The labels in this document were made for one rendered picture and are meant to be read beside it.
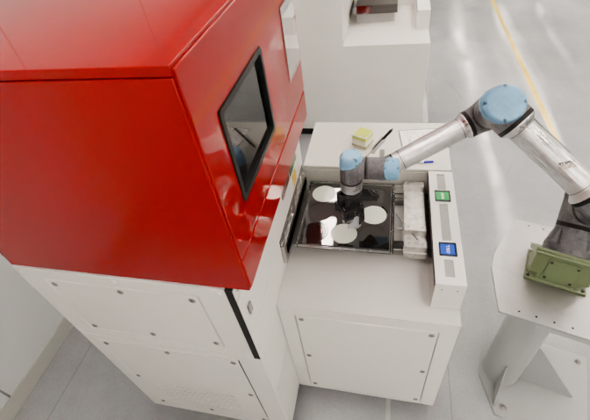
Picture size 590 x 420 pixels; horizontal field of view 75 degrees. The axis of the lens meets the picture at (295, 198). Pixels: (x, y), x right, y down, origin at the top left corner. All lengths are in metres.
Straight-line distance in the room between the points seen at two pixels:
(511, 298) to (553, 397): 0.89
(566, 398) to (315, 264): 1.37
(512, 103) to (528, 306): 0.67
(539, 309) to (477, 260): 1.16
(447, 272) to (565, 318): 0.40
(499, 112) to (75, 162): 1.09
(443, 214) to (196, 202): 0.99
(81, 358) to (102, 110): 2.12
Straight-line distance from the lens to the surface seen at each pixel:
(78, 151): 0.84
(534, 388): 2.32
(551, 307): 1.55
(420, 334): 1.48
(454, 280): 1.34
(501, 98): 1.30
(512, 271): 1.60
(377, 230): 1.52
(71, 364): 2.73
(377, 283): 1.47
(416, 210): 1.63
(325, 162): 1.72
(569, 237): 1.50
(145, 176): 0.80
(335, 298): 1.43
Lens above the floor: 2.04
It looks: 43 degrees down
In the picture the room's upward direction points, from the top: 10 degrees counter-clockwise
